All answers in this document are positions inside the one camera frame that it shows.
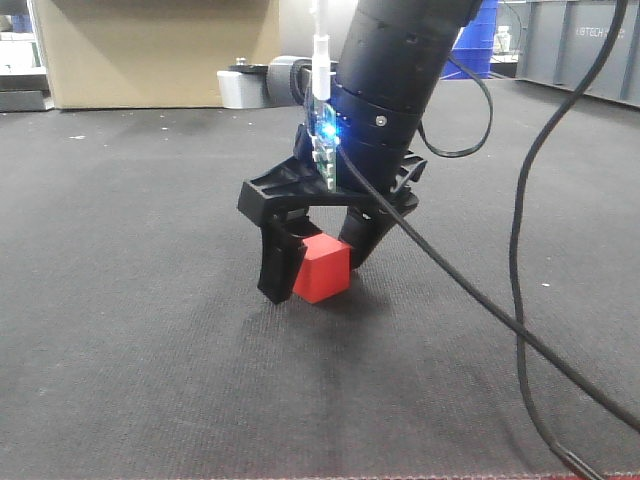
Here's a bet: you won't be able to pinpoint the white usb cable plug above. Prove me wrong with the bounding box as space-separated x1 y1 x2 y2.
310 0 331 101

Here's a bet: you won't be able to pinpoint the grey metal cabinet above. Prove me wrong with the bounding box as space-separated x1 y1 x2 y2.
516 1 639 107

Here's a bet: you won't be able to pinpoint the black cable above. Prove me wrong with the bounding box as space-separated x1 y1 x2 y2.
335 0 640 480

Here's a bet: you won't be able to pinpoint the red magnetic cube block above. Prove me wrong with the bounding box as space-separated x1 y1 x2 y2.
293 233 351 304

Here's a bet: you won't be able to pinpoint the green circuit board camera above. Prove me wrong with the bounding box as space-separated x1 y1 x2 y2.
306 95 340 193

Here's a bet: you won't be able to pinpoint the blue stacked bins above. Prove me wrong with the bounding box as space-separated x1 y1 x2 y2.
452 0 498 79

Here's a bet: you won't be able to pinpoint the dark grey fabric mat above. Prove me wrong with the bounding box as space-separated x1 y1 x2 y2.
1 80 639 479

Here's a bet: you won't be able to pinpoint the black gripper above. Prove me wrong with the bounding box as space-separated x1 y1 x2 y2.
237 124 427 304

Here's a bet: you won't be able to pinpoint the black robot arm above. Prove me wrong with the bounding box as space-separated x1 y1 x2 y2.
238 1 481 304

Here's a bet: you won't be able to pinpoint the cardboard box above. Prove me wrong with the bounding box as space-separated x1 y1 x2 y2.
29 1 280 110

